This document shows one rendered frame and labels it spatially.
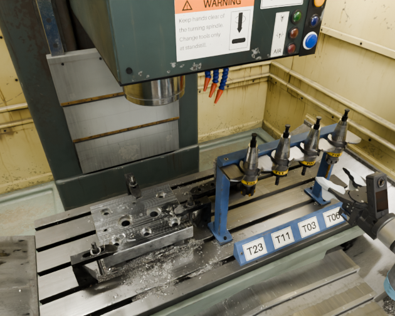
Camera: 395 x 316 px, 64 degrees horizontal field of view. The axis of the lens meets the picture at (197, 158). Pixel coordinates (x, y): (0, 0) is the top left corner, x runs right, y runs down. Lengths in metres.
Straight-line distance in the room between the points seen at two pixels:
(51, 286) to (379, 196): 0.95
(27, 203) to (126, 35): 1.48
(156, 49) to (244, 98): 1.55
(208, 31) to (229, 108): 1.48
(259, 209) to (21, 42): 1.01
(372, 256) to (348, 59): 0.86
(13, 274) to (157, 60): 1.14
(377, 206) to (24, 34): 1.17
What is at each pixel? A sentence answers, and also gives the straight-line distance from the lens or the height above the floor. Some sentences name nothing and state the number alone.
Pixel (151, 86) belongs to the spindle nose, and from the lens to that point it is 0.75.
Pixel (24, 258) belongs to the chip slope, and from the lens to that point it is 1.58.
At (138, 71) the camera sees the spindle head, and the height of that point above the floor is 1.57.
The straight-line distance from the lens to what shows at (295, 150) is 1.02.
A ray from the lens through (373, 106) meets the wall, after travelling 1.60.
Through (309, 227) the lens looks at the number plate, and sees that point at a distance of 1.18.
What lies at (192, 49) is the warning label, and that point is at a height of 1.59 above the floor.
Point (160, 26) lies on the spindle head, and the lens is 0.58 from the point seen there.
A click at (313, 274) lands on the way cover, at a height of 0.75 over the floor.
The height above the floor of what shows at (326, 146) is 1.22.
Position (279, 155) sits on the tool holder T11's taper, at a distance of 0.95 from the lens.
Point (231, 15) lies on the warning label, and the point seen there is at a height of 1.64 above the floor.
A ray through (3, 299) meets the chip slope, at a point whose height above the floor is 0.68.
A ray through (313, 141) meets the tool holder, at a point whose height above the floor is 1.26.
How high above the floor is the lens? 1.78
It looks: 37 degrees down
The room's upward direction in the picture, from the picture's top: straight up
